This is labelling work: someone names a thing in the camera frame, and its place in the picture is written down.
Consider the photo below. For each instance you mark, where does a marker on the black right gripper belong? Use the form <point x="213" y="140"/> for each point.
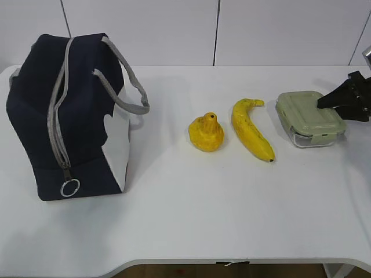
<point x="351" y="99"/>

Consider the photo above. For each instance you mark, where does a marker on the glass container green lid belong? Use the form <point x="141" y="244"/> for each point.
<point x="306" y="125"/>

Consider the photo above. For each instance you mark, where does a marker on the yellow banana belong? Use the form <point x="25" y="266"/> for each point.
<point x="248" y="134"/>

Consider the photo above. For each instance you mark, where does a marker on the yellow toy pear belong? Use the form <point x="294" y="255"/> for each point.
<point x="206" y="133"/>

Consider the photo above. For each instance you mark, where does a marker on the navy and white lunch bag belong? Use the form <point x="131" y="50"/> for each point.
<point x="69" y="104"/>

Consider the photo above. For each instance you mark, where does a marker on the black tape on table edge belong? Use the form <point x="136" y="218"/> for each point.
<point x="229" y="263"/>

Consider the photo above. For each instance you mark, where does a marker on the silver camera on right wrist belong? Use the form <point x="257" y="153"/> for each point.
<point x="367" y="56"/>

